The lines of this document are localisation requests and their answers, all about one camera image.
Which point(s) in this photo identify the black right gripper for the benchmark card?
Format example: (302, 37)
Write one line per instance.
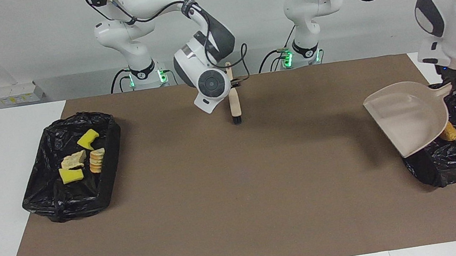
(237, 83)

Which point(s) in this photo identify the beige hand brush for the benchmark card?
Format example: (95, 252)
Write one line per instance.
(234, 104)

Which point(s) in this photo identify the brown bread bun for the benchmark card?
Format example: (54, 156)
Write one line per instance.
(450, 132)

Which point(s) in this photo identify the beige plastic dustpan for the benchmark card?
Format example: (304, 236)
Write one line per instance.
(409, 116)

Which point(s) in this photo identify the yellow sponge piece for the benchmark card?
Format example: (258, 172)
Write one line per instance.
(70, 175)
(87, 139)

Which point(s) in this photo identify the tan layered bread chunk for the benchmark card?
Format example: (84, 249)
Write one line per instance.
(97, 161)

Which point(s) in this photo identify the pale cream bread chunk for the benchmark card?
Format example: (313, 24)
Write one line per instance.
(73, 160)

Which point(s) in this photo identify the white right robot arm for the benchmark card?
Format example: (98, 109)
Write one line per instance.
(200, 60)

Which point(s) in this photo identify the open black bag lined bin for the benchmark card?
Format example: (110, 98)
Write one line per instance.
(50, 197)

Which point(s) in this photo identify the brown table mat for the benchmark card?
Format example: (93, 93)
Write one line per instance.
(243, 237)

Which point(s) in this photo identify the white wall socket box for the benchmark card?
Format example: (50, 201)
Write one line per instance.
(20, 92)

